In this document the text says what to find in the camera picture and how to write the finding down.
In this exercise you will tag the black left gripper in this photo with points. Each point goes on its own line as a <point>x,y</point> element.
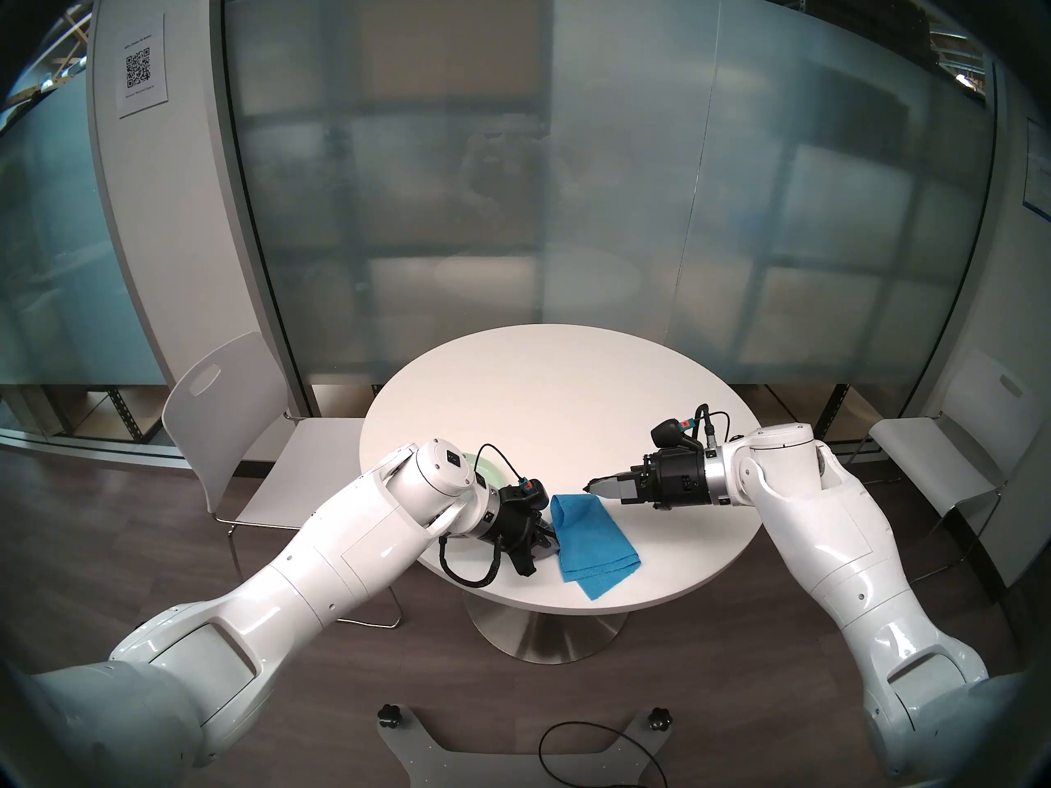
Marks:
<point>517,528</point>

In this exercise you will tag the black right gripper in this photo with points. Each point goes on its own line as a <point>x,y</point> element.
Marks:
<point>677,481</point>

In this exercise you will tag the blue microfibre napkin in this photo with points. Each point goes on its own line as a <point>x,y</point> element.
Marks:
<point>595,544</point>

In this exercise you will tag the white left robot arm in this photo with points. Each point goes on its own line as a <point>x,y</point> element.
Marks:
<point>287,589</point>

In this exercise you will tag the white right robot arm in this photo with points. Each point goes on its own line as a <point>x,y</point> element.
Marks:
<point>854,565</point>

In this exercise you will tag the pale green plate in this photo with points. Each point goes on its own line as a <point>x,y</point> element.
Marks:
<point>479,465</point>

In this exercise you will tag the black base knob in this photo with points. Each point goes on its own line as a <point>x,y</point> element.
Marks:
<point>390,716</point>
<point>659,718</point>

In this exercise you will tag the metal shelving rack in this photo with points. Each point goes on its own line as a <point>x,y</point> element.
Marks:
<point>123,413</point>
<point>829,413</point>

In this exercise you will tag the white chair with metal legs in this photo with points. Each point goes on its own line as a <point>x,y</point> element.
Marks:
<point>213,417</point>
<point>977,433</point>

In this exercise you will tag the white QR code sign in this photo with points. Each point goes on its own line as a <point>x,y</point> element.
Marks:
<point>141,66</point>

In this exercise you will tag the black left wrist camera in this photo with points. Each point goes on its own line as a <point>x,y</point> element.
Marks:
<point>525,491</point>

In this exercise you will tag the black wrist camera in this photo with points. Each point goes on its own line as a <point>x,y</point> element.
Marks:
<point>525,491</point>
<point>673,435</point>

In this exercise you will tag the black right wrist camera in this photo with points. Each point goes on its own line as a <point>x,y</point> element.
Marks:
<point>673,435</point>

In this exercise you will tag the metal table pedestal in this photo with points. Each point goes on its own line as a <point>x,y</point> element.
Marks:
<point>546,634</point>

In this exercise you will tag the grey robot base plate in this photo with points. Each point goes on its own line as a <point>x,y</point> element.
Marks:
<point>443,758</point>

